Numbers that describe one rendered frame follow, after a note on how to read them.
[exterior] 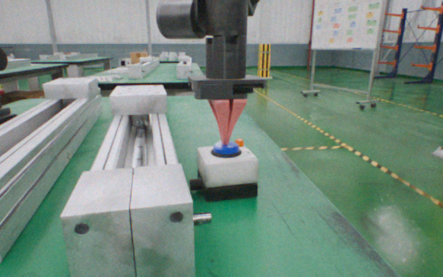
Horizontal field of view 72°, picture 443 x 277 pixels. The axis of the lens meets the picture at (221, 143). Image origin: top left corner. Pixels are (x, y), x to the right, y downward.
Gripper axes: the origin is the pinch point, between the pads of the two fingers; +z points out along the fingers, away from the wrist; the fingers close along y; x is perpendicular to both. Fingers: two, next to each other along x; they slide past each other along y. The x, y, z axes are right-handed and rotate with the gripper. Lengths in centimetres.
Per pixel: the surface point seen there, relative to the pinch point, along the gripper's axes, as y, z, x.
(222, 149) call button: 0.7, 1.1, 1.7
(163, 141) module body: 9.2, -0.2, 0.3
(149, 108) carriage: 11.0, -1.3, -19.9
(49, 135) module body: 26.8, 0.5, -9.1
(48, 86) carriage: 36, -3, -45
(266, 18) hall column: -364, -100, -941
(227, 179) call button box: 0.6, 4.8, 4.1
